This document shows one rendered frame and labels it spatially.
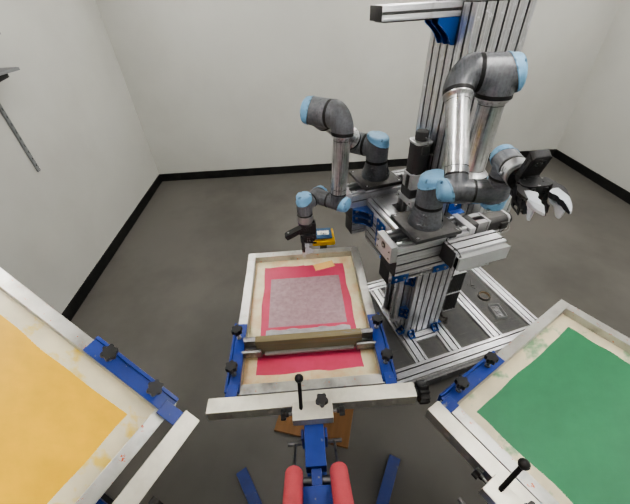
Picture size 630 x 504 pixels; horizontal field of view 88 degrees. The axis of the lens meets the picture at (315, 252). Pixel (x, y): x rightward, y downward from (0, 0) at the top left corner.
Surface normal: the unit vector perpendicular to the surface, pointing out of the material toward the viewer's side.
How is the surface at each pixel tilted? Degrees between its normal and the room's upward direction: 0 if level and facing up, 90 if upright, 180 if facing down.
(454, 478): 0
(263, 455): 0
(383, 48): 90
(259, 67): 90
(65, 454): 32
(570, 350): 0
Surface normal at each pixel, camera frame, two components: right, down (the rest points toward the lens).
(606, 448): -0.04, -0.78
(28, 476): 0.44, -0.52
